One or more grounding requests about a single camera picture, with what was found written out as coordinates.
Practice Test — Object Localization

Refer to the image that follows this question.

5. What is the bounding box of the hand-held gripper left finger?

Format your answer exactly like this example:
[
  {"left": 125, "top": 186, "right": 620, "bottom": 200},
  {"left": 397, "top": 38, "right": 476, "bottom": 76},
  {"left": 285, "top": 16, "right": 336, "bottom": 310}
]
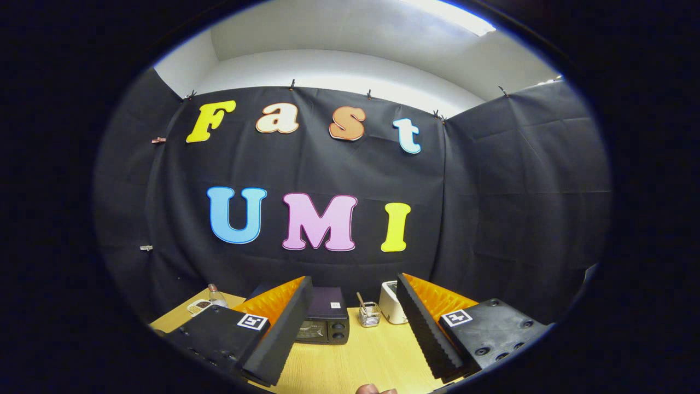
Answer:
[{"left": 164, "top": 275, "right": 314, "bottom": 387}]

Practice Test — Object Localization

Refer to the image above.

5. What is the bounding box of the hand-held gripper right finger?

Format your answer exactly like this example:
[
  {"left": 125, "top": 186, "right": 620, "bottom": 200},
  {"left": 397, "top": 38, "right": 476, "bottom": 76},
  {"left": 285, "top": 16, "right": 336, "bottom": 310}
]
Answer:
[{"left": 396, "top": 273, "right": 550, "bottom": 384}]

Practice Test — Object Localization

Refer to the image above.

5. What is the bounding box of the metal mesh holder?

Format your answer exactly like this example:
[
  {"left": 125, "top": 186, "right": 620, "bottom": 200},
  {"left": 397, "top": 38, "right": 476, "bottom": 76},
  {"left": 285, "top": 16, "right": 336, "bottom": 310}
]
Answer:
[{"left": 358, "top": 301, "right": 382, "bottom": 328}]

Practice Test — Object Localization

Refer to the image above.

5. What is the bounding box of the black toaster oven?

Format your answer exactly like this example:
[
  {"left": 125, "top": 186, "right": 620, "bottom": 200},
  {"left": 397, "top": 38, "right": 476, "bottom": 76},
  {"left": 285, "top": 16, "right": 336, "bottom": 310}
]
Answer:
[{"left": 245, "top": 282, "right": 351, "bottom": 345}]

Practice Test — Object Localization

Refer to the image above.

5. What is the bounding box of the white toaster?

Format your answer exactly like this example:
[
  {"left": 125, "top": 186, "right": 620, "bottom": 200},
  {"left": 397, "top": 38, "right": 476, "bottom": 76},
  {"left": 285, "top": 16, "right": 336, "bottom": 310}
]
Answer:
[{"left": 379, "top": 280, "right": 408, "bottom": 325}]

